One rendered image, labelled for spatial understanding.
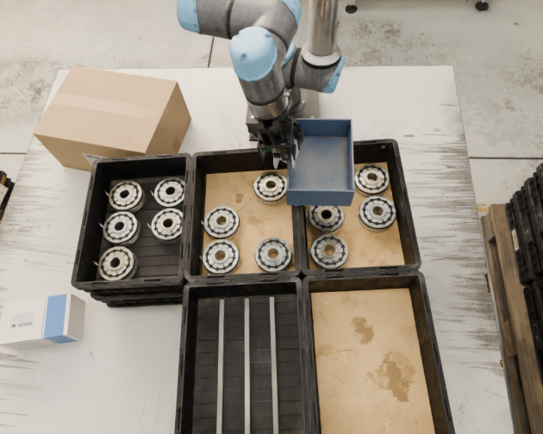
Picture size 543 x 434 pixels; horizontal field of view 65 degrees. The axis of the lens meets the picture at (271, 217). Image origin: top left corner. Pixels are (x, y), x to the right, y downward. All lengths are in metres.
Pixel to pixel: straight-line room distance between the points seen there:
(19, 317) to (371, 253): 1.02
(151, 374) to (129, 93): 0.90
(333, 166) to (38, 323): 0.93
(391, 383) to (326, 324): 0.21
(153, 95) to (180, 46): 1.56
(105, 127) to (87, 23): 2.05
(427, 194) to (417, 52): 1.57
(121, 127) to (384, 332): 1.01
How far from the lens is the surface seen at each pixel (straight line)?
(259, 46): 0.72
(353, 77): 1.75
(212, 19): 0.84
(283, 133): 0.87
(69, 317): 1.37
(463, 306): 1.37
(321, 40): 1.28
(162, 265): 1.26
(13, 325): 1.45
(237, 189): 1.32
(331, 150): 1.08
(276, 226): 1.24
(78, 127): 1.54
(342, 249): 1.18
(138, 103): 1.51
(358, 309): 1.17
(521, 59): 3.07
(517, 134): 2.69
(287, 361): 1.13
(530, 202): 2.01
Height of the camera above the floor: 1.95
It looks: 63 degrees down
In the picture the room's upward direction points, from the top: 10 degrees counter-clockwise
